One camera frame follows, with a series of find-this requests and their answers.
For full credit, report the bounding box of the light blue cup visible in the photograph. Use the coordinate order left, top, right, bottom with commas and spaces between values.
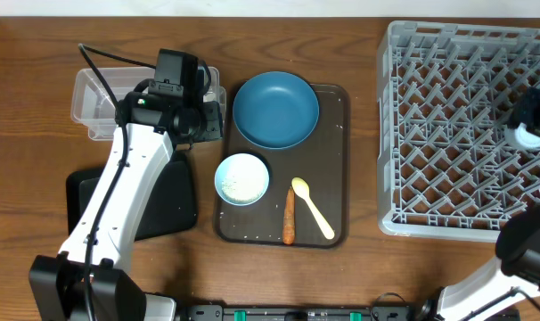
503, 123, 540, 151

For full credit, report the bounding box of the large blue bowl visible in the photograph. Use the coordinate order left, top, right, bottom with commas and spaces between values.
233, 71, 320, 150

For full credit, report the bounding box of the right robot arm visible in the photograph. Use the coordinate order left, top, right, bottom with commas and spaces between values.
414, 87, 540, 320

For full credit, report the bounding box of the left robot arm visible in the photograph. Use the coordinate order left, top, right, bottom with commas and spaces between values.
29, 49, 223, 320

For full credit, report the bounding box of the grey dishwasher rack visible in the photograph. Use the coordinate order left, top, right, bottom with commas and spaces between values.
377, 21, 540, 243

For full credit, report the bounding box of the clear plastic bin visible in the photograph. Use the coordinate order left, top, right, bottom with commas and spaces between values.
70, 66, 227, 142

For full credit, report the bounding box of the small bowl with rice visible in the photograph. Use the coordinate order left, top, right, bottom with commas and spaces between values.
214, 153, 270, 206

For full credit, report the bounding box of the black bin lid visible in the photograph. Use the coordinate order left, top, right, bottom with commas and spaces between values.
66, 152, 198, 241

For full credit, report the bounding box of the pale yellow spoon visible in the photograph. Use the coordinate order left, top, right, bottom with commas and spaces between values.
291, 177, 335, 240

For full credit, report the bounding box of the dark brown serving tray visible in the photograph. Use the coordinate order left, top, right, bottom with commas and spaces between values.
214, 84, 350, 249

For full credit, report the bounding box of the orange carrot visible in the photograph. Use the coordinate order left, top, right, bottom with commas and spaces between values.
282, 187, 295, 245

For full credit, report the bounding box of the black rail at table edge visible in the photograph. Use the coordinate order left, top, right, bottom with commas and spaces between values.
140, 292, 520, 321

